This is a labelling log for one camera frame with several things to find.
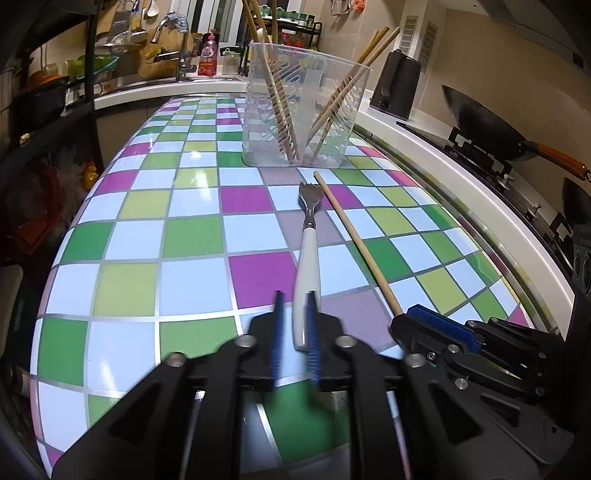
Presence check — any black wok with orange handle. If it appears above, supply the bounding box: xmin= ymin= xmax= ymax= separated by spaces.
xmin=441 ymin=84 xmax=591 ymax=181

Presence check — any red dish soap bottle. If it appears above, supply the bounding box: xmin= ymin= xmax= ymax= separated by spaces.
xmin=198 ymin=30 xmax=219 ymax=77

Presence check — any green plastic basin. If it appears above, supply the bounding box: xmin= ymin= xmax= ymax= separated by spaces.
xmin=65 ymin=55 xmax=125 ymax=80

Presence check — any white-handled metal fork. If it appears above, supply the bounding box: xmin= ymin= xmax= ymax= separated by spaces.
xmin=292 ymin=181 xmax=325 ymax=350

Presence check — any bunch of wooden chopsticks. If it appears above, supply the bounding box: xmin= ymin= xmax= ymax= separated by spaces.
xmin=240 ymin=0 xmax=402 ymax=166

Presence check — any black electric kettle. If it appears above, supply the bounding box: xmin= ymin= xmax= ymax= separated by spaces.
xmin=369 ymin=50 xmax=423 ymax=121

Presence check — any green-lid plastic container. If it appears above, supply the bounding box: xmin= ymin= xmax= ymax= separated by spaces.
xmin=219 ymin=46 xmax=245 ymax=75

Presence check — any row of spice jars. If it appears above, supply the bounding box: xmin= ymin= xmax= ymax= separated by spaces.
xmin=259 ymin=4 xmax=319 ymax=25

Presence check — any black pan support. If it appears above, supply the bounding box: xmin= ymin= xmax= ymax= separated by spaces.
xmin=445 ymin=127 xmax=514 ymax=185

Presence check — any range hood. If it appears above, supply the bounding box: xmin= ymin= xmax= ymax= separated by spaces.
xmin=480 ymin=0 xmax=591 ymax=61

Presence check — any clear plastic utensil container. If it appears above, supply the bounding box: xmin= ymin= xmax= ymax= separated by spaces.
xmin=241 ymin=41 xmax=374 ymax=168

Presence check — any white wall vent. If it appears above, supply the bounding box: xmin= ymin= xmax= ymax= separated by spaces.
xmin=401 ymin=16 xmax=419 ymax=54
xmin=419 ymin=21 xmax=438 ymax=61

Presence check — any black stove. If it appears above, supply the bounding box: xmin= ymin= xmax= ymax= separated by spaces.
xmin=397 ymin=120 xmax=591 ymax=296

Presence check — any single wooden chopstick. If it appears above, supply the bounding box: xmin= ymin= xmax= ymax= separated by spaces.
xmin=313 ymin=171 xmax=403 ymax=318

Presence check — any red bag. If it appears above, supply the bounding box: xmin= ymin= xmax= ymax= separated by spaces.
xmin=14 ymin=161 xmax=65 ymax=250

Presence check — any black pan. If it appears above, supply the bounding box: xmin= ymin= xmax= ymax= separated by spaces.
xmin=561 ymin=178 xmax=591 ymax=232

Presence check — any white long-handled spoon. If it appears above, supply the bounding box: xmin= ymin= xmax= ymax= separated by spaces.
xmin=255 ymin=27 xmax=278 ymax=93

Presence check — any black spice rack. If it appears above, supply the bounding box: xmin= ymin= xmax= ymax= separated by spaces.
xmin=259 ymin=4 xmax=321 ymax=51

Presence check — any black pot with orange lid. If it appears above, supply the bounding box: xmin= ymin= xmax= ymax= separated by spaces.
xmin=16 ymin=76 xmax=70 ymax=125

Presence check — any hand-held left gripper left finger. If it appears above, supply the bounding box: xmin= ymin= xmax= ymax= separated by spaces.
xmin=51 ymin=290 xmax=284 ymax=480

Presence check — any metal grater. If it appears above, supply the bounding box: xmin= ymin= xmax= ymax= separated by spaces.
xmin=113 ymin=0 xmax=133 ymax=33

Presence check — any wooden cutting board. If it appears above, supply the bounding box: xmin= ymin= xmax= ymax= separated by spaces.
xmin=139 ymin=32 xmax=183 ymax=79

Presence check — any window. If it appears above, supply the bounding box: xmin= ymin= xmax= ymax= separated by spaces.
xmin=171 ymin=0 xmax=259 ymax=47

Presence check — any metal faucet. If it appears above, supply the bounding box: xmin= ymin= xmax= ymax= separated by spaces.
xmin=150 ymin=14 xmax=195 ymax=81

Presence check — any black shelf rack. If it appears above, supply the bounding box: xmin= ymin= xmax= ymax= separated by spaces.
xmin=0 ymin=0 xmax=105 ymax=185

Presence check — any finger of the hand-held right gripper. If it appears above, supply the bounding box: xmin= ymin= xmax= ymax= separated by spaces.
xmin=392 ymin=316 xmax=467 ymax=370
xmin=406 ymin=304 xmax=485 ymax=348

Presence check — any checkered table cover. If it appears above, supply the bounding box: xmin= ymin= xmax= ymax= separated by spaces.
xmin=30 ymin=95 xmax=536 ymax=480

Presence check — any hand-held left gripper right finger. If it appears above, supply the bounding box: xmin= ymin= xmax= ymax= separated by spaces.
xmin=306 ymin=290 xmax=541 ymax=480

